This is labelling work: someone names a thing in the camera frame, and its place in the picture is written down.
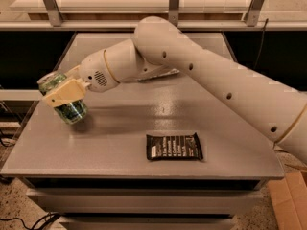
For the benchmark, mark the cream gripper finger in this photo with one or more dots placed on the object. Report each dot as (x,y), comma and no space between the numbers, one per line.
(73,73)
(61,90)

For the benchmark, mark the green soda can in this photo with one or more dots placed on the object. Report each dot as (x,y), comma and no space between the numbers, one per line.
(70,113)

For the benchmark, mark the metal shelf frame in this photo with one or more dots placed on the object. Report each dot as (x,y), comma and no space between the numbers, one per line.
(124,15)

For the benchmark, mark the black snack bar wrapper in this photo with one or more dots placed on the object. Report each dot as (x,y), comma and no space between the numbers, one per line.
(174,147)

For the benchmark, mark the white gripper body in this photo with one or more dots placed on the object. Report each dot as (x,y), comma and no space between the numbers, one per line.
(94,69)

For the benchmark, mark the cardboard box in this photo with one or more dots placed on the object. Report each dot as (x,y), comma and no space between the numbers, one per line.
(289,200)

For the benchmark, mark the clear plastic water bottle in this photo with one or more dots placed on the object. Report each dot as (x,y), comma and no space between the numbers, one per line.
(162,74)

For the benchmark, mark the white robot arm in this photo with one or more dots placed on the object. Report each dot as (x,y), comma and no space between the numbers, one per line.
(275,109)

